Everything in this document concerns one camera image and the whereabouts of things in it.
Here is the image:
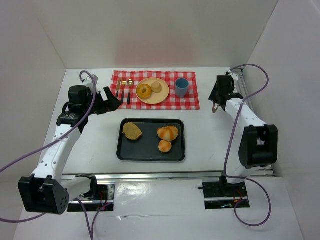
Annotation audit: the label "gold fork black handle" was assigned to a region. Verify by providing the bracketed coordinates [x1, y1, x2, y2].
[120, 78, 127, 103]

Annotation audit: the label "yellow plate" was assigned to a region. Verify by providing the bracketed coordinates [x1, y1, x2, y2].
[135, 77, 170, 105]

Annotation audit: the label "red checkered cloth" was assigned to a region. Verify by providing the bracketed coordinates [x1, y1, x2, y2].
[110, 70, 200, 111]

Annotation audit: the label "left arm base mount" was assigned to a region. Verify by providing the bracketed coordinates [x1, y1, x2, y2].
[62, 177, 116, 213]

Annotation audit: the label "orange ring donut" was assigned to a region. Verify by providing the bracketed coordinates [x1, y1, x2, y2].
[136, 84, 153, 100]

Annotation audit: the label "purple cable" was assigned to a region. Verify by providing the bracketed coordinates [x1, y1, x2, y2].
[0, 70, 106, 240]
[223, 63, 272, 227]

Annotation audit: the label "small round orange bun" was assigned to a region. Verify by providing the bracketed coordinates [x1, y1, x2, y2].
[158, 140, 172, 153]

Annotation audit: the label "small round tan muffin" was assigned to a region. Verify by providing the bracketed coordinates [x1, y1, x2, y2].
[151, 81, 162, 93]

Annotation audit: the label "flat brown speckled bread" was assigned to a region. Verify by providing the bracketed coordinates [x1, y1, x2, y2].
[122, 122, 143, 141]

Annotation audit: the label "black tray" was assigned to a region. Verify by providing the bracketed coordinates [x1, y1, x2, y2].
[116, 118, 186, 163]

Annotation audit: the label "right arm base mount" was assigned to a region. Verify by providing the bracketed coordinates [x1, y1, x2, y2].
[197, 181, 250, 210]

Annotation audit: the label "gold knife black handle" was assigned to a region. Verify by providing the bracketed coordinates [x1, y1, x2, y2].
[115, 77, 122, 99]

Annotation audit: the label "large swirled orange bun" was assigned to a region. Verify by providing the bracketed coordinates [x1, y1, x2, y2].
[157, 126, 179, 142]

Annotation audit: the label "silver metal tongs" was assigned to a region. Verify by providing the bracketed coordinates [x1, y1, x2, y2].
[212, 102, 220, 114]

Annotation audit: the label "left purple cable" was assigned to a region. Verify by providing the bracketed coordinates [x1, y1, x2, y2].
[0, 70, 106, 240]

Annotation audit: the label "blue cup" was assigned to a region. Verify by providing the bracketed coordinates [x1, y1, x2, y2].
[175, 78, 189, 98]

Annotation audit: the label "aluminium front rail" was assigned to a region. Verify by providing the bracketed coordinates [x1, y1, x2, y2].
[59, 170, 226, 181]

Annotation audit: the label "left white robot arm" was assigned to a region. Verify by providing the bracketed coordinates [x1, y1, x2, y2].
[18, 78, 121, 215]

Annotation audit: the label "gold spoon black handle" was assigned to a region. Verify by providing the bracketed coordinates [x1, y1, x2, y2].
[127, 78, 134, 105]

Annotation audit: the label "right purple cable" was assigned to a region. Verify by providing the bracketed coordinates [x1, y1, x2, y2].
[223, 63, 272, 227]

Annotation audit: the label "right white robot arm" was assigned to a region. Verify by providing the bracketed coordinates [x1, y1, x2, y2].
[209, 74, 278, 192]

